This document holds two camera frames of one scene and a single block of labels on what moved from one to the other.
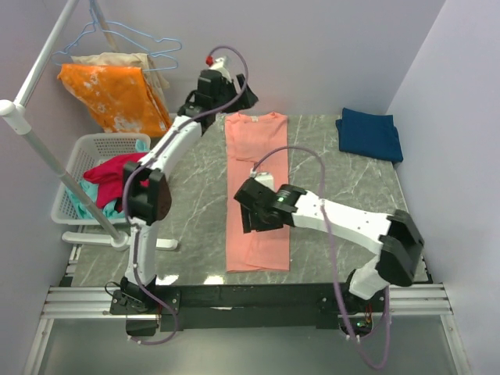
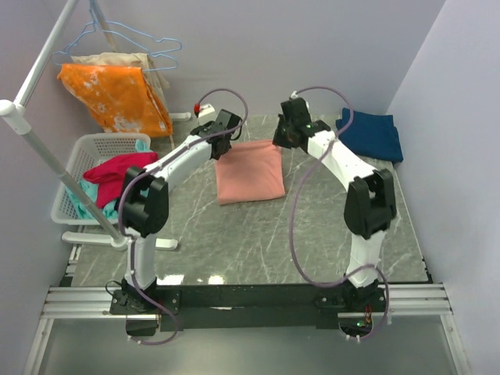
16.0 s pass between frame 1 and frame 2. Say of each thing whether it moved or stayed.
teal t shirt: stayed
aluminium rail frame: stayed
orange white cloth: stayed
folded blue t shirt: stayed
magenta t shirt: stayed
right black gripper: moved
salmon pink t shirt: moved
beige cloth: stayed
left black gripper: moved
